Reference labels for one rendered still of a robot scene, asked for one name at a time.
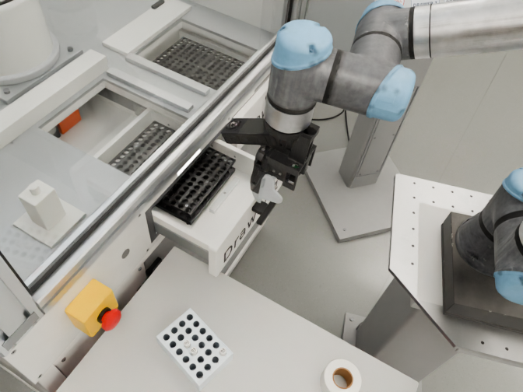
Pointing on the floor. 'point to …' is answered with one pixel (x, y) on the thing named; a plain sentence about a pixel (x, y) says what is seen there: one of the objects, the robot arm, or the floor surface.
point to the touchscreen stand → (362, 173)
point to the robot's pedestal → (408, 311)
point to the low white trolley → (297, 370)
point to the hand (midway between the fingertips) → (261, 189)
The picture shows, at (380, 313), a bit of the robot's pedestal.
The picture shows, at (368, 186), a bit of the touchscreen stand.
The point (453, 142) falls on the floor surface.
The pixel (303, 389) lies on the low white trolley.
